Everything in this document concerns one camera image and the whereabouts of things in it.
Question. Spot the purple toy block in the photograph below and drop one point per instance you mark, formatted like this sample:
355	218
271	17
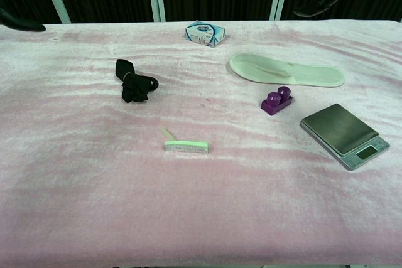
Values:
276	105

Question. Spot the white disposable slipper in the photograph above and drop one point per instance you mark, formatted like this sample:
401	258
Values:
251	67

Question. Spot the pink plush table cloth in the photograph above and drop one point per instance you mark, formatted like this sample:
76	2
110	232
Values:
201	202

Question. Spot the white stick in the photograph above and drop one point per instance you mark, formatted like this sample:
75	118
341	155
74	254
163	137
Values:
185	147

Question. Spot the silver digital kitchen scale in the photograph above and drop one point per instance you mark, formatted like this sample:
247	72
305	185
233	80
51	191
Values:
339	126

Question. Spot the black fabric bundle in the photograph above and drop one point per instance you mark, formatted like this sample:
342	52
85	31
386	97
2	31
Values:
135	87

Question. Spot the small white block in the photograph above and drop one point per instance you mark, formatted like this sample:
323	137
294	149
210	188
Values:
166	133

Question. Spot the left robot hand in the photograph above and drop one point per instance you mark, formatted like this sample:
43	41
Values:
22	23

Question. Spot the blue white tissue packet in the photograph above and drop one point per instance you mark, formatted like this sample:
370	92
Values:
204	34

